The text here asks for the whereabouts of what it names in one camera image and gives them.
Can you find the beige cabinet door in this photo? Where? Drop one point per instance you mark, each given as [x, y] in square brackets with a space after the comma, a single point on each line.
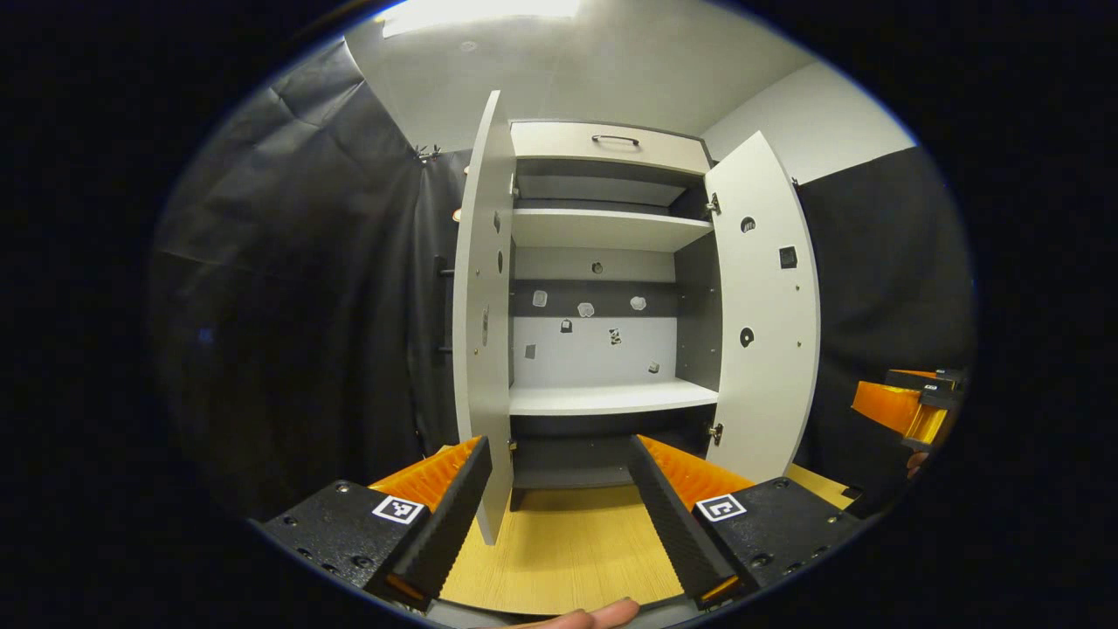
[476, 411]
[769, 411]

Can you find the metal door hinge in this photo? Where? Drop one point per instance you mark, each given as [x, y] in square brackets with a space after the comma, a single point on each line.
[714, 204]
[716, 433]

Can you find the white cabinet shelf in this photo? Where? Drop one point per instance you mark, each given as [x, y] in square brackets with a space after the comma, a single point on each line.
[611, 397]
[611, 229]

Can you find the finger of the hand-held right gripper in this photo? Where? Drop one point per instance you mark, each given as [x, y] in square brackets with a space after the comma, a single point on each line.
[939, 383]
[891, 406]

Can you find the beige double-door shoe cabinet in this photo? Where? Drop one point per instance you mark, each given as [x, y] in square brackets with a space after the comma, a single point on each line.
[559, 140]

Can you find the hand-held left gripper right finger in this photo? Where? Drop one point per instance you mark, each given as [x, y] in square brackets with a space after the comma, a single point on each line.
[677, 524]

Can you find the black backdrop cloth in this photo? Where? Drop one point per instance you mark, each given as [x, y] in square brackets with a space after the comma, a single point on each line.
[288, 306]

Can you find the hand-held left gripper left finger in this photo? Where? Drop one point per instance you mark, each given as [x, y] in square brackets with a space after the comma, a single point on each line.
[450, 515]

